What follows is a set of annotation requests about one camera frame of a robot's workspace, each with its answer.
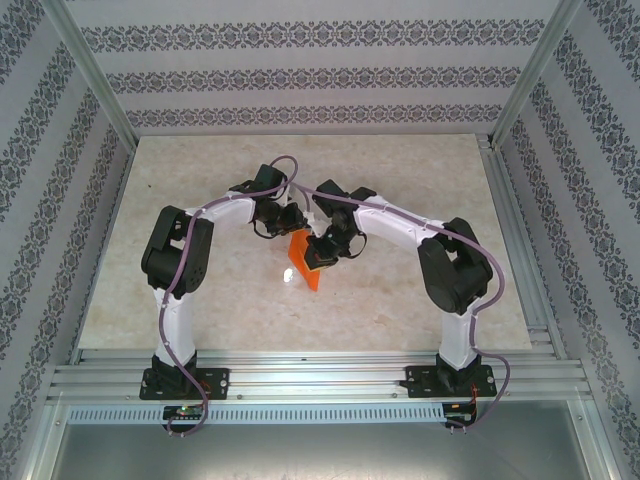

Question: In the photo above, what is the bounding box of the orange paper sheet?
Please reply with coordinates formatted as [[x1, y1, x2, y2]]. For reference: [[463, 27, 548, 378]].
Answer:
[[287, 227, 324, 292]]

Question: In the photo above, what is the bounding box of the grey metal sheet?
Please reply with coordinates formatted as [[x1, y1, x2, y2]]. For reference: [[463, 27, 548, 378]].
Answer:
[[19, 399, 621, 480]]

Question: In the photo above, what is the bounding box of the small circuit board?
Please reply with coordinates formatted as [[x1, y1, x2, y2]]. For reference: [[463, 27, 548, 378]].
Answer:
[[446, 402, 477, 427]]

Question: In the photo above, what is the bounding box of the circuit board with green light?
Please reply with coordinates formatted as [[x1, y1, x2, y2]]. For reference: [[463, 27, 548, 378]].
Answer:
[[163, 405, 207, 421]]

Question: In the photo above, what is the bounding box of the aluminium mounting rail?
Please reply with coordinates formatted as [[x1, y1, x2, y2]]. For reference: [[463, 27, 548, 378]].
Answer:
[[47, 348, 587, 404]]

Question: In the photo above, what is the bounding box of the slotted grey cable duct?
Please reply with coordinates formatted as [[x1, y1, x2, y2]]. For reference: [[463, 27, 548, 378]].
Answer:
[[67, 403, 447, 425]]

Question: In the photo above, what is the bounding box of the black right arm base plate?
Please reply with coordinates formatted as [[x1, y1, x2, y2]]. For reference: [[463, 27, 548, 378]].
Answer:
[[405, 364, 497, 400]]

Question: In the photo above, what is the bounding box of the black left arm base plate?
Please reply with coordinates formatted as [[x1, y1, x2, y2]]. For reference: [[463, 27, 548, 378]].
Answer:
[[139, 368, 231, 401]]

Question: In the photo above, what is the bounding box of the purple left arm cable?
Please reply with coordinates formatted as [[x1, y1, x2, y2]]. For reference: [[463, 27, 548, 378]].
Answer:
[[157, 155, 301, 440]]

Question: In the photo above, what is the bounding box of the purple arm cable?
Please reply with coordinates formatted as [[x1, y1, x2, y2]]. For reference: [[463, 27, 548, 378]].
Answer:
[[157, 155, 301, 440], [294, 183, 511, 436]]

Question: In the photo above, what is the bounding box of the thin aluminium side rail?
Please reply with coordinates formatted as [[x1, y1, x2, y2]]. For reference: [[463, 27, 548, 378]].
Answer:
[[69, 142, 137, 364]]

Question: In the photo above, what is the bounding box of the wide aluminium side rail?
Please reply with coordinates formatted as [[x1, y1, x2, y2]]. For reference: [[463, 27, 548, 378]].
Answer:
[[477, 133, 569, 361]]

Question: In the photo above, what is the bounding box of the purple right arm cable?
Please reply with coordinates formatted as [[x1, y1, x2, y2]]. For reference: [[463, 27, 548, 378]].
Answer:
[[294, 183, 511, 436]]

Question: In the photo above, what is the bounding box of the aluminium frame post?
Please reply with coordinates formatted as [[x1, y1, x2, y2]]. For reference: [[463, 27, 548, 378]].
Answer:
[[42, 0, 139, 146], [492, 0, 585, 146]]

